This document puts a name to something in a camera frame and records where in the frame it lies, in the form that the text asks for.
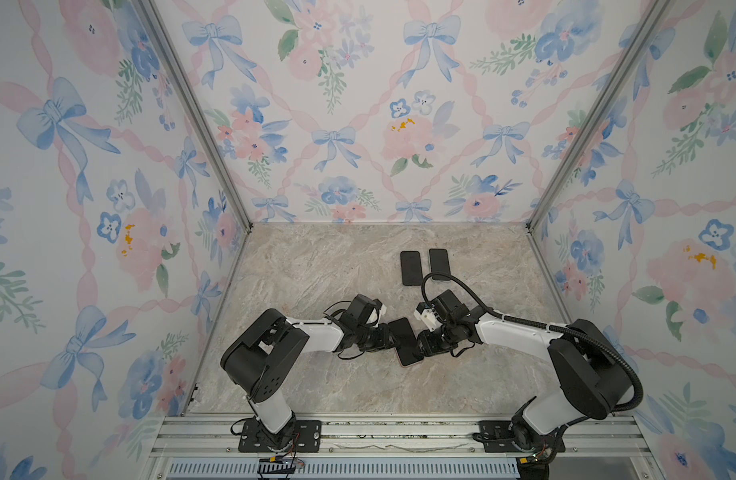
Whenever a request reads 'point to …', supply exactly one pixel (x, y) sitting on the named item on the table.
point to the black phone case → (411, 269)
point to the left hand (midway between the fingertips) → (398, 342)
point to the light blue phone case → (439, 260)
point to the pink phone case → (405, 342)
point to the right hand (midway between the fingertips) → (416, 348)
